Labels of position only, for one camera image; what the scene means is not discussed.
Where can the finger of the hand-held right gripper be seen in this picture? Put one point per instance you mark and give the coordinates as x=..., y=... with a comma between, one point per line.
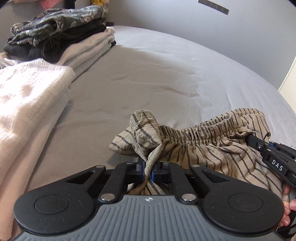
x=256, y=143

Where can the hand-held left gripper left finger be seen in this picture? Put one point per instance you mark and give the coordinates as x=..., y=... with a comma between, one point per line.
x=141, y=171

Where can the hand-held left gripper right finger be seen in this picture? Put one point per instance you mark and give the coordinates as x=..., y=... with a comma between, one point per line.
x=154, y=175

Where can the beige striped pants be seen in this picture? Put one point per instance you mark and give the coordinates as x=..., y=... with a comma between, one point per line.
x=208, y=150

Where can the stack of folded clothes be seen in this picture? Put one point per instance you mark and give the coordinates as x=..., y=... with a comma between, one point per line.
x=34, y=52

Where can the person's right hand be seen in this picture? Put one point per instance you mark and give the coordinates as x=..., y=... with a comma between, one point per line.
x=291, y=205

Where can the cream door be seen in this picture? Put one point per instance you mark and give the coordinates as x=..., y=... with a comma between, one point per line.
x=291, y=83

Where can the bed with white sheet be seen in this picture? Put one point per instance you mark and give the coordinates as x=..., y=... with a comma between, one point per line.
x=161, y=69

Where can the white textured cloth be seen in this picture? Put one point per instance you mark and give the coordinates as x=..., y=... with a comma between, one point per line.
x=27, y=104

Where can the folded cream garment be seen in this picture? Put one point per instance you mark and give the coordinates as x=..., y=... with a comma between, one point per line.
x=87, y=48

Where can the folded camouflage garment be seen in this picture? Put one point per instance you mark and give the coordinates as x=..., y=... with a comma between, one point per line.
x=57, y=20

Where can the yellow plush toy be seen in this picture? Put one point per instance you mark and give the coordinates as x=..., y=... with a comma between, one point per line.
x=99, y=2

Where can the pink cloth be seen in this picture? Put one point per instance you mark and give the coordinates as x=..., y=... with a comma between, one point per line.
x=50, y=3

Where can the grey wall switch panel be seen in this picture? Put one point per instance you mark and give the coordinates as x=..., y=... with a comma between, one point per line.
x=215, y=5

